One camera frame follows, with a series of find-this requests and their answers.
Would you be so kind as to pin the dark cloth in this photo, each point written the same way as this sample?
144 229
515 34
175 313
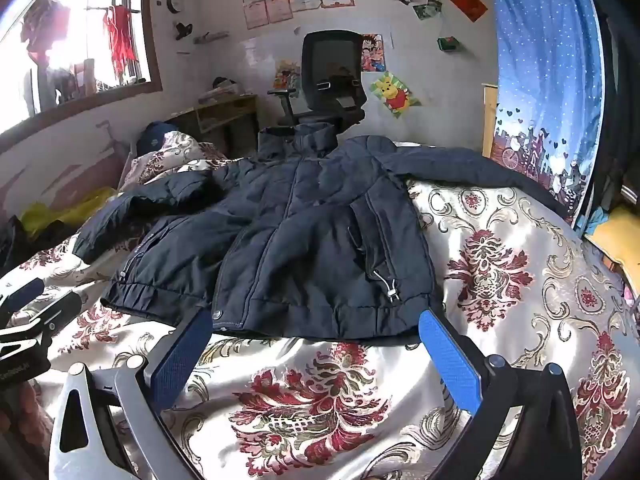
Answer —
12 245

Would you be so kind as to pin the red envelope on wall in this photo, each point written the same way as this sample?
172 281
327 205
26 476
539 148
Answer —
468 4

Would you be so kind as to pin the small wall shelf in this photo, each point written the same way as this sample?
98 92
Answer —
211 37

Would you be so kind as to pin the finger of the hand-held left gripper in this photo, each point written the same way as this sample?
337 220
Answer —
22 293
52 307

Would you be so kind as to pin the round wall clock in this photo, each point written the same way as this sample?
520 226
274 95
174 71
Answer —
176 3

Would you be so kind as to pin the wooden framed window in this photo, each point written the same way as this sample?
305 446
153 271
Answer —
75 35

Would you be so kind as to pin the dark navy padded jacket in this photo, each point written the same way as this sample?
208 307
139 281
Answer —
300 240

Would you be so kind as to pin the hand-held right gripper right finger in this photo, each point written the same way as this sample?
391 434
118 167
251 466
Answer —
450 365

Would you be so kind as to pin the wooden desk with shelves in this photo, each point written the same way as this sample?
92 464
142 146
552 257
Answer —
225 110

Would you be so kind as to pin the pile of books and papers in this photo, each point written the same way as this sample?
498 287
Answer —
222 90

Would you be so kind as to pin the black mesh office chair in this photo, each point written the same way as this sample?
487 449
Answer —
332 60

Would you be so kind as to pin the cartoon character wall poster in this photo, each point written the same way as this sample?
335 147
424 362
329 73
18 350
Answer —
374 53

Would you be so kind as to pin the yellow-green cloth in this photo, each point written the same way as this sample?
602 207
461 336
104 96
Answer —
65 210

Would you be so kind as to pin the dark blue pillow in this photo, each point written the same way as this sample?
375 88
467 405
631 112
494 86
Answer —
156 136

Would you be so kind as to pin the yellow cushion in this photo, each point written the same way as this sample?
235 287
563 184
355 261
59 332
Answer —
615 240

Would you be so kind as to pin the floral cream and red bedspread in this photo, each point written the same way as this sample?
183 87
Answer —
500 270

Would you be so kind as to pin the colourful comic wall poster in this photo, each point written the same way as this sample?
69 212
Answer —
286 76

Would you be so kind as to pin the black wall ornament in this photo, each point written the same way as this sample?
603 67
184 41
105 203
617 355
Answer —
182 30

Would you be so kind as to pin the upright wooden board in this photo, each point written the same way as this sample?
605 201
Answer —
490 115

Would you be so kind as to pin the small green wall box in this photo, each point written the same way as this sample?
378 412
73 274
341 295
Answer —
448 44

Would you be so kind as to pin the dark red hanging garment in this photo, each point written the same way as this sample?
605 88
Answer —
45 25

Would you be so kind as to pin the green wall photo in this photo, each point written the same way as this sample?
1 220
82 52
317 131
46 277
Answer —
427 8

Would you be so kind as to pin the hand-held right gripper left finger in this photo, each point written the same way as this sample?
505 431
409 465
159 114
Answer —
175 362

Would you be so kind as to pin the blue starry printed curtain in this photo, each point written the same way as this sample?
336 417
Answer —
540 60

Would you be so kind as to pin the yellow bear wall poster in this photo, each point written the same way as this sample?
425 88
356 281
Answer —
395 95

